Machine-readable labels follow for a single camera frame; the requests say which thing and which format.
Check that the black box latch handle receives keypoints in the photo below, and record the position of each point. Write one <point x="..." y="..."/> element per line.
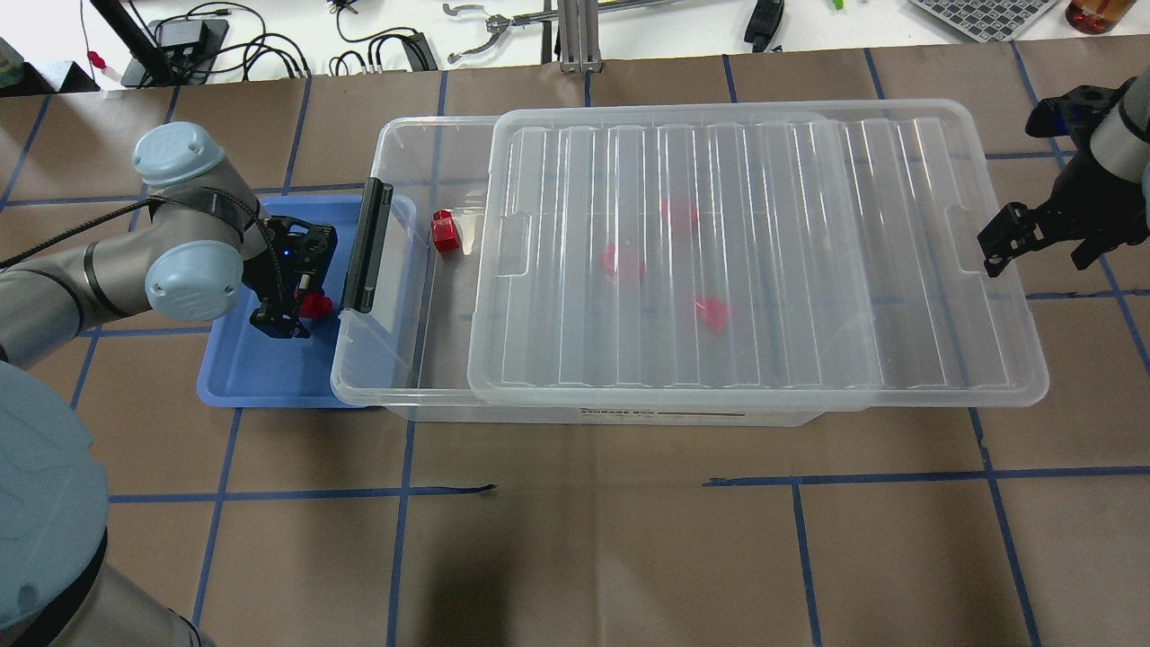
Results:
<point x="359" y="290"/>

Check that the aluminium frame post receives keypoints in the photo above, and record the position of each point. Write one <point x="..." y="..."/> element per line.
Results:
<point x="578" y="27"/>

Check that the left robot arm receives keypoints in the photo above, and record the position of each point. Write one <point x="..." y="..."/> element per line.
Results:
<point x="209" y="238"/>

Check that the black monitor stand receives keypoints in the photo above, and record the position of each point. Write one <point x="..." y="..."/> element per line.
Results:
<point x="151" y="67"/>

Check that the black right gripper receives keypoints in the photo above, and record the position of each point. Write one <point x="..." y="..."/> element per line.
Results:
<point x="1078" y="194"/>

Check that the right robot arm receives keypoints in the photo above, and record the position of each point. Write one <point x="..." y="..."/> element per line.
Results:
<point x="1099" y="200"/>

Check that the red block under lid front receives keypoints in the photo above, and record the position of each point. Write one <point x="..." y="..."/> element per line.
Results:
<point x="713" y="313"/>

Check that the clear plastic storage box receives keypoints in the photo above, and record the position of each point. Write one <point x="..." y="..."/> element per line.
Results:
<point x="409" y="353"/>

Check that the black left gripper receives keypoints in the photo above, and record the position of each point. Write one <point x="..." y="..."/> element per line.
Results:
<point x="267" y="270"/>

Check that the clear plastic box lid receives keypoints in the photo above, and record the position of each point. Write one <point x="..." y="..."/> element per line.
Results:
<point x="840" y="234"/>

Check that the blue plastic tray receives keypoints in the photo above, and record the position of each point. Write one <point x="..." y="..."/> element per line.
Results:
<point x="244" y="368"/>

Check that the black handheld device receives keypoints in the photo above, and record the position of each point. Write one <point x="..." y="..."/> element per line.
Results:
<point x="762" y="25"/>

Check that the black power adapter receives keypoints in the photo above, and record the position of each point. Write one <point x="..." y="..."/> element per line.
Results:
<point x="182" y="37"/>

